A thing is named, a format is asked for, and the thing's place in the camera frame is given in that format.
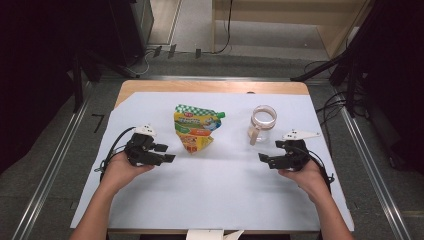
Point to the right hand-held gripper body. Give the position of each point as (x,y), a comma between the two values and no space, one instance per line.
(296,160)

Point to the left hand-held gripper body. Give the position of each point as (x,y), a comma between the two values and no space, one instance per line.
(141,150)

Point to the clear jar with beige clasp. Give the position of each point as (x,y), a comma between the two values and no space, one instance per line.
(263,121)

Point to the yellow green sauce pouch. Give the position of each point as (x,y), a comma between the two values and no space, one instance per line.
(196,128)

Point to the person's right hand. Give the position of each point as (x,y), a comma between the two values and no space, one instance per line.
(310,181)

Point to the person's left hand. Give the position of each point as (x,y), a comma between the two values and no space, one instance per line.
(120,171)

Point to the white paper mat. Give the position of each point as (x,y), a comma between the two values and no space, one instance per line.
(213,190)

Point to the white paper box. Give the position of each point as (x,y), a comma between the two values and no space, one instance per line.
(205,235)

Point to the black metal stand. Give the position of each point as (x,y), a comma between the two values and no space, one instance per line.
(78,80)

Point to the black tripod stand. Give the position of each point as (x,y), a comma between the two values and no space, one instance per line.
(350,53)

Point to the black cabinet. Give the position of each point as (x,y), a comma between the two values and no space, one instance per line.
(131,30)

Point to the light wooden shelf unit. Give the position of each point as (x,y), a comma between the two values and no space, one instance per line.
(330,28)

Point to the dark curtain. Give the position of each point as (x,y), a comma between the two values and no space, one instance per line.
(400,86)
(30,73)

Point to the metal floor rail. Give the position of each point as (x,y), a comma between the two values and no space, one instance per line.
(373,170)
(50,173)

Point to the small dark floor bracket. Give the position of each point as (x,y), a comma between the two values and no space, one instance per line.
(157,51)
(172,50)
(198,53)

